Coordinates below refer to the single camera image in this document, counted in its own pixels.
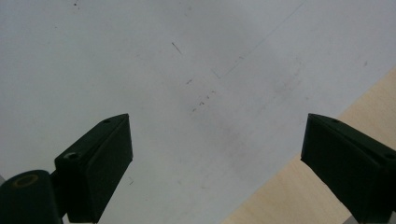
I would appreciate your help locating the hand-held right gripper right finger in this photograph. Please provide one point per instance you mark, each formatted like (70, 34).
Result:
(351, 165)

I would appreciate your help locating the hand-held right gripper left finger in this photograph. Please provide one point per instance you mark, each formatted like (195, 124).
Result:
(93, 168)

